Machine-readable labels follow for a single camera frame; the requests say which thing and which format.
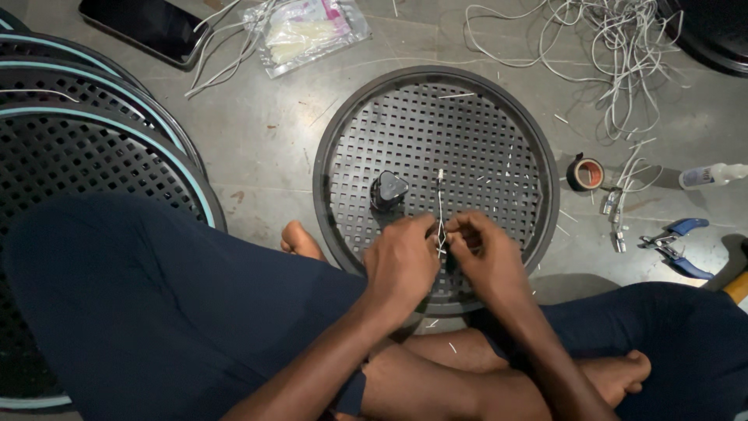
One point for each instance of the person's right hand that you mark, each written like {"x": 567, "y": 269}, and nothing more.
{"x": 491, "y": 257}

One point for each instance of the person's left hand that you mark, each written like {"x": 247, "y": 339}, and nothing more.
{"x": 400, "y": 263}

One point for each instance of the person's right fingers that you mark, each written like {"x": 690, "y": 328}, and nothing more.
{"x": 464, "y": 234}

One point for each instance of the person's left fingers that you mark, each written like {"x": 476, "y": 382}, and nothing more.
{"x": 425, "y": 228}

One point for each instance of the small black plastic component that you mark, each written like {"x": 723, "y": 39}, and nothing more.
{"x": 388, "y": 190}

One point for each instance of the round black perforated grille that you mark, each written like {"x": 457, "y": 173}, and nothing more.
{"x": 435, "y": 146}

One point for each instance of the black electrical tape roll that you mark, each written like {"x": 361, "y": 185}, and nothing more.
{"x": 585, "y": 174}

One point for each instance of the person's legs and feet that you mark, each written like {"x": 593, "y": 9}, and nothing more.
{"x": 467, "y": 374}

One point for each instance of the white plastic bottle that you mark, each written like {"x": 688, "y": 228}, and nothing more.
{"x": 710, "y": 175}

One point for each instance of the person's dark blue shorts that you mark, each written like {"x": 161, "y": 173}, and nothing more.
{"x": 175, "y": 304}

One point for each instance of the black round object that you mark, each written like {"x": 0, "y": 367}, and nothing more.
{"x": 710, "y": 29}

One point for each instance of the black smartphone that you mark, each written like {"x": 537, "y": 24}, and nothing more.
{"x": 144, "y": 27}

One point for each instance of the stack of teal-rimmed black grilles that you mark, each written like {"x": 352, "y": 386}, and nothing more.
{"x": 76, "y": 175}

